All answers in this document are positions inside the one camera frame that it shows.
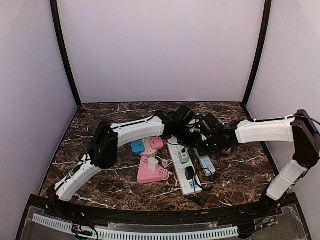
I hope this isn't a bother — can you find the pink charger plug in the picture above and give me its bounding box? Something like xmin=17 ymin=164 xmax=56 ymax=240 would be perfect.
xmin=221 ymin=148 xmax=232 ymax=155

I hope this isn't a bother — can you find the blue power strip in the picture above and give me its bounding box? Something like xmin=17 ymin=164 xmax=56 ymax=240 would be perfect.
xmin=193 ymin=148 xmax=216 ymax=177

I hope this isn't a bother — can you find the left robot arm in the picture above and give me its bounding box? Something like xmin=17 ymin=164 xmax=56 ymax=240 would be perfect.
xmin=49 ymin=111 xmax=199 ymax=218

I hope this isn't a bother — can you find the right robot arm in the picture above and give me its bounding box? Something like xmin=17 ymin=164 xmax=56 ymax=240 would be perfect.
xmin=196 ymin=109 xmax=320 ymax=217

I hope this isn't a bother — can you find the green charger plug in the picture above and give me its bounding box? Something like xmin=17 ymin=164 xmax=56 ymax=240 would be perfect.
xmin=179 ymin=151 xmax=190 ymax=164

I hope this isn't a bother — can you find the white charger plug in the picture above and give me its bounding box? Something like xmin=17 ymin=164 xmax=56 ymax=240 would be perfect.
xmin=148 ymin=156 xmax=159 ymax=171

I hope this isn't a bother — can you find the white long power strip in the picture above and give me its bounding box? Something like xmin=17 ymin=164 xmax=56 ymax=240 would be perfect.
xmin=167 ymin=137 xmax=202 ymax=196

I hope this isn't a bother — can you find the pink cube adapter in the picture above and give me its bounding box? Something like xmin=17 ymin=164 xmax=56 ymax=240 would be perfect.
xmin=149 ymin=136 xmax=164 ymax=150

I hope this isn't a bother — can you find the round beige power strip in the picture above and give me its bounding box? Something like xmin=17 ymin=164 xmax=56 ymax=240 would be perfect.
xmin=139 ymin=138 xmax=159 ymax=158

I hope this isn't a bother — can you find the blue cube adapter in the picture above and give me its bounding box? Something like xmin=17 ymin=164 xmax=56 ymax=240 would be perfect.
xmin=131 ymin=140 xmax=145 ymax=155

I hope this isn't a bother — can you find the pink triangular power strip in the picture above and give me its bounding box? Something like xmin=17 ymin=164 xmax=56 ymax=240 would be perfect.
xmin=137 ymin=156 xmax=170 ymax=184

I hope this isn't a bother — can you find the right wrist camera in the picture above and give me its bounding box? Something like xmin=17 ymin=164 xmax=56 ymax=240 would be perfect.
xmin=200 ymin=113 xmax=225 ymax=138

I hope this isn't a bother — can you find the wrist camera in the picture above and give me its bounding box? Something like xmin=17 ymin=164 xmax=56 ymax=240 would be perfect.
xmin=176 ymin=105 xmax=196 ymax=124
xmin=200 ymin=113 xmax=225 ymax=138

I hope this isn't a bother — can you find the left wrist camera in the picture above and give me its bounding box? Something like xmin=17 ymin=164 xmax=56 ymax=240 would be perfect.
xmin=176 ymin=105 xmax=196 ymax=124

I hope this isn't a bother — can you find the pink charging cable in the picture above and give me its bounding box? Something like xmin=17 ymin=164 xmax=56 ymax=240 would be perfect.
xmin=154 ymin=156 xmax=174 ymax=181

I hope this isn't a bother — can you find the black charging cable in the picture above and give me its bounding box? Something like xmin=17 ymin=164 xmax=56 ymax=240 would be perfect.
xmin=176 ymin=147 xmax=215 ymax=222

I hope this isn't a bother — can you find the black front rail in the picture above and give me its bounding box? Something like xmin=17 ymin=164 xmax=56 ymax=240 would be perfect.
xmin=27 ymin=193 xmax=298 ymax=227

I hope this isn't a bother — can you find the white slotted cable duct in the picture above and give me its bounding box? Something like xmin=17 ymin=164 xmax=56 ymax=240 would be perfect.
xmin=31 ymin=213 xmax=239 ymax=240

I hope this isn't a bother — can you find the right black frame post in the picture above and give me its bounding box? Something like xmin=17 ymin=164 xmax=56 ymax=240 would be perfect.
xmin=241 ymin=0 xmax=272 ymax=108

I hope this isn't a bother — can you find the black frame post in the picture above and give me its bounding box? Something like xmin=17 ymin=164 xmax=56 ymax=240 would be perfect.
xmin=49 ymin=0 xmax=82 ymax=108
xmin=241 ymin=0 xmax=272 ymax=108

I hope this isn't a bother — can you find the left black frame post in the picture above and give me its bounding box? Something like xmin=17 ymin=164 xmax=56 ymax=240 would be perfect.
xmin=49 ymin=0 xmax=82 ymax=108

